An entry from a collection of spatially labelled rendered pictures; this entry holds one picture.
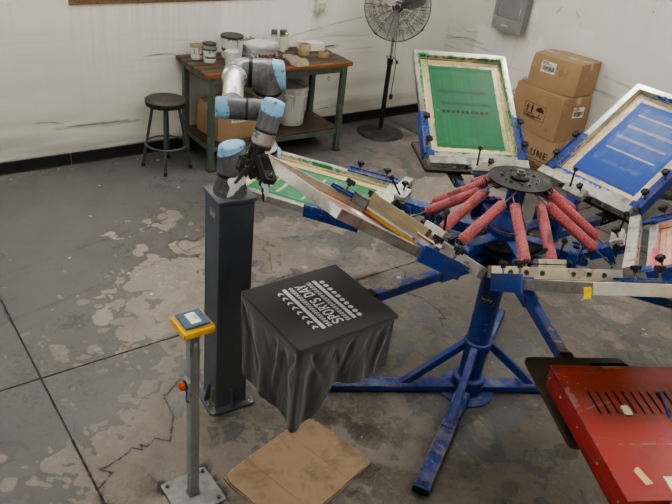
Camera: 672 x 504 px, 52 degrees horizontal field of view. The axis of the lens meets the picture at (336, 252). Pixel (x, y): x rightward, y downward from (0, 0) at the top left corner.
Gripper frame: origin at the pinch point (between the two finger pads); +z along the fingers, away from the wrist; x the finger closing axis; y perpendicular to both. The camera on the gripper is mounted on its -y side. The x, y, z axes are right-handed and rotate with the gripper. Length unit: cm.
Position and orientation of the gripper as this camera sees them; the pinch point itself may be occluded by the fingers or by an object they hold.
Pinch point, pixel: (246, 201)
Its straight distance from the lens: 237.2
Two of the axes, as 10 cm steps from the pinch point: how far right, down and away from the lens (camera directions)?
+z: -3.3, 8.9, 3.2
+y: -5.8, -4.6, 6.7
